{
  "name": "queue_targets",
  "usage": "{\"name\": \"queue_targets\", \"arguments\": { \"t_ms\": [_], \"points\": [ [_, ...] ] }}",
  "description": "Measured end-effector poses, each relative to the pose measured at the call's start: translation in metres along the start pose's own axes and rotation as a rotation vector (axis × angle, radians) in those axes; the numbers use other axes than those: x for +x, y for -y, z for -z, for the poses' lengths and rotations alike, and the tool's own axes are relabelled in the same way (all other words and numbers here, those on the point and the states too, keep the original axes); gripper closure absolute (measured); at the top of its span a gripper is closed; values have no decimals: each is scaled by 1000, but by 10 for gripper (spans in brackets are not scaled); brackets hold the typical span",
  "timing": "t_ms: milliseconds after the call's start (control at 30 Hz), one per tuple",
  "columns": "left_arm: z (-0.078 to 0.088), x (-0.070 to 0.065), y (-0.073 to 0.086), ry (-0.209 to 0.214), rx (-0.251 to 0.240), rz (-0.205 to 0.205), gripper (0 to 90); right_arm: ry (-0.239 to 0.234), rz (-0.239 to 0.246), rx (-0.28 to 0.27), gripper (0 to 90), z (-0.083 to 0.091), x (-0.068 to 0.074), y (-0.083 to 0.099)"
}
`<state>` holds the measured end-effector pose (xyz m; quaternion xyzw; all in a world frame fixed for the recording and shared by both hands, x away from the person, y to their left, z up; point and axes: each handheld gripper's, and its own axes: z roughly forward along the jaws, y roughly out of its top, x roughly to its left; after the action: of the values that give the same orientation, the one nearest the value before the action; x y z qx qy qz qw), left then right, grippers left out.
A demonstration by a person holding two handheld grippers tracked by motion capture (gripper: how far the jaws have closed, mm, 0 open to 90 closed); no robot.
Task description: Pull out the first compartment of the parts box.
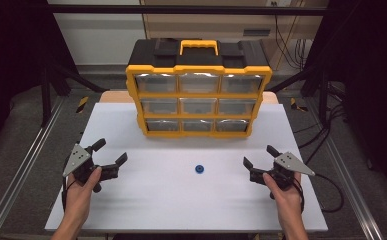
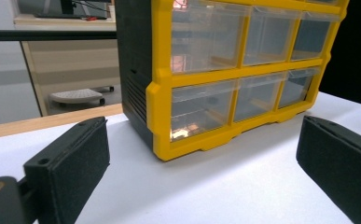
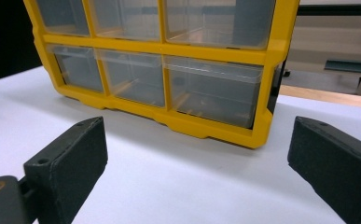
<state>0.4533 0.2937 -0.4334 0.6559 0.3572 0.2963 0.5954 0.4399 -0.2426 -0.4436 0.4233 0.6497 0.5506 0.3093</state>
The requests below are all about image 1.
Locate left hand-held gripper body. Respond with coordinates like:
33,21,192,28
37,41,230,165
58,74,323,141
62,143,107,194

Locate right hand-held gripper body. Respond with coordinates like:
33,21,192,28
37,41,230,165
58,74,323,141
263,151,316,192

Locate transparent plastic drawer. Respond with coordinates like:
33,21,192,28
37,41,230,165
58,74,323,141
134,73,178,94

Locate yellow black organizer cabinet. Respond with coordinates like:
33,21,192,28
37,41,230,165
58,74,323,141
125,38,274,139

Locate person's left hand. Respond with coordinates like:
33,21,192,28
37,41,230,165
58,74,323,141
65,167,103,218

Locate person's right hand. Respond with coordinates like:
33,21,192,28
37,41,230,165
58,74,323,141
263,172,305,219

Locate yellow black striped tape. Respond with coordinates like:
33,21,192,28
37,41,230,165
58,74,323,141
75,95,90,114
289,97,309,113

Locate black metal stand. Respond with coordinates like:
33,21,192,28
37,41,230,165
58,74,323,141
40,63,107,128
267,63,330,125

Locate grid of clear drawers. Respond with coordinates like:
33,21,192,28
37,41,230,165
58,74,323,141
140,72,265,133

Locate black curtain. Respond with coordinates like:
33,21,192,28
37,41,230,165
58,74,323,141
302,0,387,201
0,0,79,161

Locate wooden cabinet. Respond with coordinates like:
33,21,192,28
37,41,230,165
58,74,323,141
140,0,329,71

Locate left hand-held gripper cable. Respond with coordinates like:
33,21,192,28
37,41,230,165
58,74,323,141
61,175,79,213

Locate hand-held gripper cable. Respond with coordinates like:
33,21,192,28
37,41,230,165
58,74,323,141
292,172,345,214
61,175,79,213

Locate black floor cables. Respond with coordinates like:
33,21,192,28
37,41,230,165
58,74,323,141
294,83,349,168

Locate aluminium floor rail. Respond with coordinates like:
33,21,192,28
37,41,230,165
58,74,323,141
306,98,386,240
0,96,67,240

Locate right hand-held gripper cable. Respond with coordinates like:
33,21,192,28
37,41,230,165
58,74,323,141
292,172,345,214

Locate hanging black cables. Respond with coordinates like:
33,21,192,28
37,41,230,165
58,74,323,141
273,14,313,71

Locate black horizontal frame bar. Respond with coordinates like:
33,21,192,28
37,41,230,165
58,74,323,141
45,3,330,16

